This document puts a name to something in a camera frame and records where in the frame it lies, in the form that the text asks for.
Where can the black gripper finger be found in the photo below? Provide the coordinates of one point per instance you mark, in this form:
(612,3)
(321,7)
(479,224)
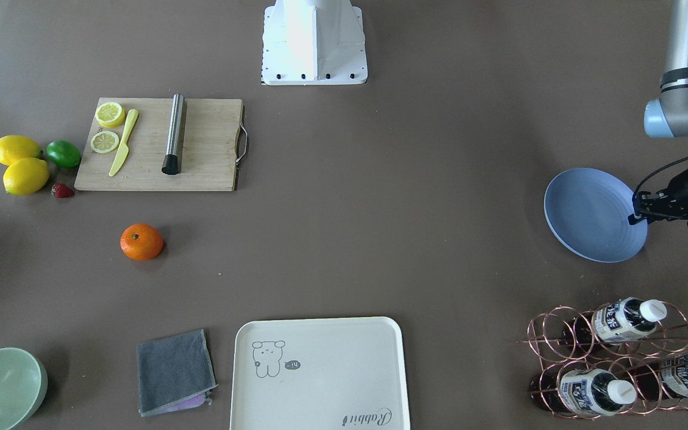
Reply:
(645,207)

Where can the blue round plate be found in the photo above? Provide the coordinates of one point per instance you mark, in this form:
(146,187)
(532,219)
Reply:
(587,210)

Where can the orange fruit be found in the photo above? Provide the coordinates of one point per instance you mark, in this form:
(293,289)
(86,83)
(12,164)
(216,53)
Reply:
(141,242)

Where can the tea bottle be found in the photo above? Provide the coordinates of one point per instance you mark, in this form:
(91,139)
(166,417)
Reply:
(587,393)
(666,380)
(628,319)

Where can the tea bottle front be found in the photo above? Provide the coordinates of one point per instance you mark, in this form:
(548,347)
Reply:
(587,393)

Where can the cream rabbit tray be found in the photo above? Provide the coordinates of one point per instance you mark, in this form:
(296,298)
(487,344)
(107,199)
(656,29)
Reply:
(324,373)

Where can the wooden cutting board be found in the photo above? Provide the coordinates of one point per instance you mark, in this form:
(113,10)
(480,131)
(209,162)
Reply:
(209,154)

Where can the steel muddler black tip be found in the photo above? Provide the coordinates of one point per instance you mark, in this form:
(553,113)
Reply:
(173,157)

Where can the grey folded cloth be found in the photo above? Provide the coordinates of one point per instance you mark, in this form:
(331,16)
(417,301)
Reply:
(174,373)

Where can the yellow plastic knife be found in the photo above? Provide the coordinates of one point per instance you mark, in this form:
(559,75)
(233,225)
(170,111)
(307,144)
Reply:
(123,149)

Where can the lemon half lower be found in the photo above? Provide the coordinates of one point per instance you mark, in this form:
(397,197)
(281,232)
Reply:
(110,114)

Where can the lemon slice upper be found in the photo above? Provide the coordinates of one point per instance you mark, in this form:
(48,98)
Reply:
(104,142)

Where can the red strawberry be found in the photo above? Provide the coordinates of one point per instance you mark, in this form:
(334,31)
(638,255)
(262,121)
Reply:
(61,191)

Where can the green lime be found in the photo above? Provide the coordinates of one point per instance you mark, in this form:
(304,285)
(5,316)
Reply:
(63,154)

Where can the yellow lemon lower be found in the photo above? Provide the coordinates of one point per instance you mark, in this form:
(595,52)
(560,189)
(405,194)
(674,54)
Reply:
(26,176)

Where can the yellow lemon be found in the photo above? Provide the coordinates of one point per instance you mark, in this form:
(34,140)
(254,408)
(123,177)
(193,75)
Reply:
(26,176)
(14,147)

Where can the yellow lemon upper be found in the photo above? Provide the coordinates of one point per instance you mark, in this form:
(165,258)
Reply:
(14,147)

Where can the green bowl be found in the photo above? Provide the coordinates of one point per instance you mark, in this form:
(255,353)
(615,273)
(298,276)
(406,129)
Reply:
(23,385)

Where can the copper wire bottle rack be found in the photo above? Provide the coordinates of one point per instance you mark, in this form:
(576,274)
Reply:
(556,356)

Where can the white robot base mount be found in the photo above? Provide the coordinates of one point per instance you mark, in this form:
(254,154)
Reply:
(313,43)

